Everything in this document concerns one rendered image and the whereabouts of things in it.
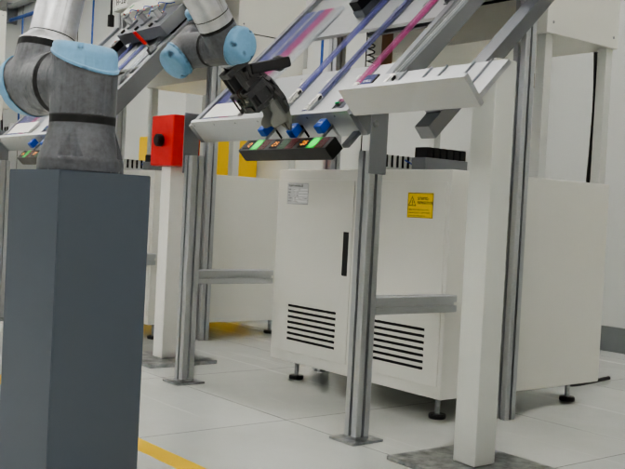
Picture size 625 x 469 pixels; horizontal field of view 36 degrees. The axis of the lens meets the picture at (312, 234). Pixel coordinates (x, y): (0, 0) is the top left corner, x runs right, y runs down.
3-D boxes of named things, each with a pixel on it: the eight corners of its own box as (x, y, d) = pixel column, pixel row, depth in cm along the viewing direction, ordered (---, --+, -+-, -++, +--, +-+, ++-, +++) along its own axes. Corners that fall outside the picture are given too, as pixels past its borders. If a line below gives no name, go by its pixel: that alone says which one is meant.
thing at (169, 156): (150, 368, 288) (162, 110, 286) (113, 356, 307) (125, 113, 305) (217, 364, 303) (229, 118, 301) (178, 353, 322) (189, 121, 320)
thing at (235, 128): (362, 136, 213) (346, 111, 209) (205, 142, 264) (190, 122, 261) (365, 132, 213) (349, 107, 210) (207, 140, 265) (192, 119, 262)
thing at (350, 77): (359, 123, 212) (352, 112, 211) (202, 132, 264) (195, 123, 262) (405, 70, 220) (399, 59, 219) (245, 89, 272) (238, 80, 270)
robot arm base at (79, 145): (63, 169, 159) (66, 110, 158) (20, 168, 170) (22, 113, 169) (139, 175, 169) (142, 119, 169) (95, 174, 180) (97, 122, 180)
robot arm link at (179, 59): (184, 48, 194) (214, 18, 200) (149, 52, 201) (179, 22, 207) (204, 80, 198) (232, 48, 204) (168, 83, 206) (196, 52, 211)
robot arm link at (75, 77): (73, 112, 161) (77, 32, 160) (29, 113, 169) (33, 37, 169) (130, 119, 170) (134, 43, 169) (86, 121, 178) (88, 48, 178)
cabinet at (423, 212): (437, 425, 230) (451, 168, 228) (268, 376, 285) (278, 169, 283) (597, 402, 271) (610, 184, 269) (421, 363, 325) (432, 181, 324)
